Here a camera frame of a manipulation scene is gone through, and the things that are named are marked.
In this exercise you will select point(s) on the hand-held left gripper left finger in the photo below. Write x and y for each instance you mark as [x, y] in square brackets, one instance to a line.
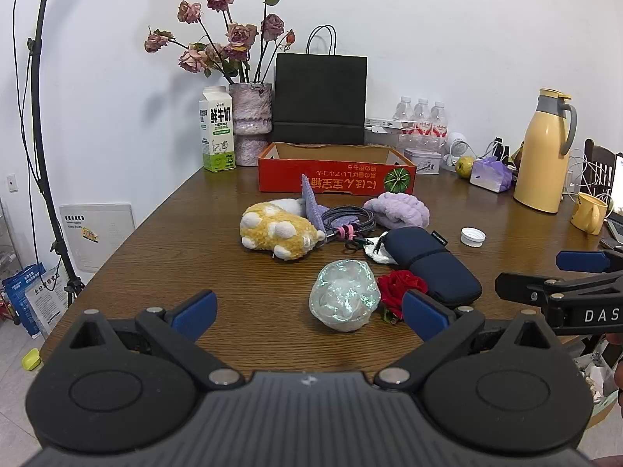
[197, 312]

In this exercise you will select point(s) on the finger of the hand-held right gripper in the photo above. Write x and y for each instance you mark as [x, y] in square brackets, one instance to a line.
[523, 284]
[581, 261]

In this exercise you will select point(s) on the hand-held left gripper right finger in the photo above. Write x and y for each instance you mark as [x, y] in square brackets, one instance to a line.
[423, 318]

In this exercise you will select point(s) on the red artificial rose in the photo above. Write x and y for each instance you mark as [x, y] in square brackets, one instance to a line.
[399, 287]

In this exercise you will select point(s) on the navy zip case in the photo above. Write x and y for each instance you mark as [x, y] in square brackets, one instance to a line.
[438, 272]

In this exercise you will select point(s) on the white bottle cap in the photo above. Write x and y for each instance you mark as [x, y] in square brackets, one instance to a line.
[473, 237]

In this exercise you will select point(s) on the small white pouch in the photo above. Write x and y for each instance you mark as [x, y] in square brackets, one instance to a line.
[377, 254]

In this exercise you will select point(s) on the iridescent plastic ball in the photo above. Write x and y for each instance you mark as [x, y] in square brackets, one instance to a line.
[340, 296]

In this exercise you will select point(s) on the fluffy purple headband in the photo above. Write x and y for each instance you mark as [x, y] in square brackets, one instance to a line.
[399, 209]

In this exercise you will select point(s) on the yellow white plush toy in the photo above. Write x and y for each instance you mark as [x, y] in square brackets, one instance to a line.
[277, 228]

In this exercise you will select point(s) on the purple knit cloth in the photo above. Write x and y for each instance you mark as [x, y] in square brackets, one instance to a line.
[311, 204]

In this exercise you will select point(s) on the red cardboard box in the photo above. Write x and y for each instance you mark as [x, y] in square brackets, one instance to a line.
[331, 177]

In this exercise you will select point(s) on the yellow mug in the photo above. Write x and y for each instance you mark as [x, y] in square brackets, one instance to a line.
[586, 211]

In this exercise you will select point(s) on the laptop screen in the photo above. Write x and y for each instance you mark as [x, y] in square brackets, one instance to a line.
[619, 180]

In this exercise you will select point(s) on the yellow thermos jug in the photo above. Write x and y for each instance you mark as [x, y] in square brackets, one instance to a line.
[540, 165]

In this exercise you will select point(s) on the dark wooden chair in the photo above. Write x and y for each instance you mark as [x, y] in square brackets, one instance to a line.
[601, 155]

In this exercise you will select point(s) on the purple tissue pack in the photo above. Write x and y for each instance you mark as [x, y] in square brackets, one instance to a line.
[489, 175]

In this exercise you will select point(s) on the yellow green apple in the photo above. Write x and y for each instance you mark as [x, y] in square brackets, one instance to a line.
[465, 168]

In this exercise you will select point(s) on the black power adapter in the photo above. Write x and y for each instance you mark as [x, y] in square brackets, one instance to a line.
[497, 145]

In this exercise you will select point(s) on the small white fan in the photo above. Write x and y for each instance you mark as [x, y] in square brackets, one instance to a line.
[456, 143]

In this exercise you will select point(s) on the printed tin box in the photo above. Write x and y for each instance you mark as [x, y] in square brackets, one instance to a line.
[423, 160]

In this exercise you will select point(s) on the white green milk carton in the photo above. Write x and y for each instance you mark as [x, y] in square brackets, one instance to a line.
[216, 141]

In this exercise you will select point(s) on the small yellow green container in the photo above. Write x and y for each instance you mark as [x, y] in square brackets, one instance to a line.
[31, 360]

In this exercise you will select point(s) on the blue printed bags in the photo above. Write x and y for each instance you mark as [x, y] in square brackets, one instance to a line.
[24, 296]

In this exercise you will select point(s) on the clear water bottle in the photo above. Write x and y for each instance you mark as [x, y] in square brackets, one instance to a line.
[421, 112]
[404, 109]
[439, 116]

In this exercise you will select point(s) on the flat white carton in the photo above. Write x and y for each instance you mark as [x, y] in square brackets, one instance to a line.
[384, 125]

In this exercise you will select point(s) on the mottled purple vase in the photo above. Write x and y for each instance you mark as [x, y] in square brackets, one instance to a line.
[250, 121]

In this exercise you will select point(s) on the black paper bag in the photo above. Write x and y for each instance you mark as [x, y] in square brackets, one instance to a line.
[319, 97]

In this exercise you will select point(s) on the dried rose bouquet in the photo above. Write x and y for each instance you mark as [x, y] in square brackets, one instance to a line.
[241, 34]

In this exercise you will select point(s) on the black light stand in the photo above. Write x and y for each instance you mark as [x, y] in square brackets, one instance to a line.
[32, 47]

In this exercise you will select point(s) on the white wall socket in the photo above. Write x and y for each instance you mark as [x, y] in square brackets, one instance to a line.
[11, 183]

